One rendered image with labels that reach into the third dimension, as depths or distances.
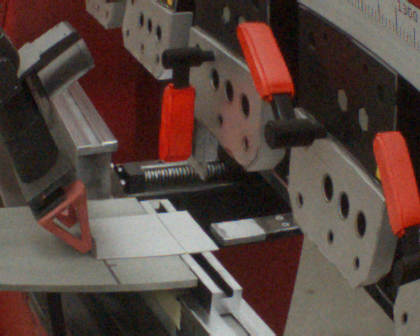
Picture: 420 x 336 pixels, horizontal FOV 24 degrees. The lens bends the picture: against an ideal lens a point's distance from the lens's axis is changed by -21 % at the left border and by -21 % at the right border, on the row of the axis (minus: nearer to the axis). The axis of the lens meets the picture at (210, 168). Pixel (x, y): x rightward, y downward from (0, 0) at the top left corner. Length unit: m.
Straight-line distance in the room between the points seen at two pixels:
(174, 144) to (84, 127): 0.57
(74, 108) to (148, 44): 0.50
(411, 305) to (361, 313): 2.30
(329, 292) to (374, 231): 2.37
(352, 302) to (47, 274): 2.01
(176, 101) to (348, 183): 0.23
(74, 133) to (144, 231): 0.33
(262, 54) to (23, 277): 0.40
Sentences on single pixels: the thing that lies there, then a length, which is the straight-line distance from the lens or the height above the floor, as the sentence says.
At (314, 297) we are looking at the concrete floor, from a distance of 3.02.
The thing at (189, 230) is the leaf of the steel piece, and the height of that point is 1.00.
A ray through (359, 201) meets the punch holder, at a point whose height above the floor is 1.24.
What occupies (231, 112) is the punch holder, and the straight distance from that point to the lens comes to 0.89.
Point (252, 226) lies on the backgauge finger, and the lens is 1.18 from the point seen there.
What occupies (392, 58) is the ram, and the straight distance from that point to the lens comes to 0.64.
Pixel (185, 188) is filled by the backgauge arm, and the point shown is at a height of 0.84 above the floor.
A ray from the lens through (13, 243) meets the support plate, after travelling 1.11.
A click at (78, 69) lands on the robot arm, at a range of 1.02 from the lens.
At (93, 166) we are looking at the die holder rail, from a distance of 1.46.
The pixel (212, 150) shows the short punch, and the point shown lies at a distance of 1.07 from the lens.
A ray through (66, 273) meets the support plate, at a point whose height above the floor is 1.00.
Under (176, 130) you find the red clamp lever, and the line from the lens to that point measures 0.92.
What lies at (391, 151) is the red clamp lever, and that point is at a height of 1.31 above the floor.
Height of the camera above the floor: 1.53
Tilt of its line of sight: 24 degrees down
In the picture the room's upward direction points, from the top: 4 degrees clockwise
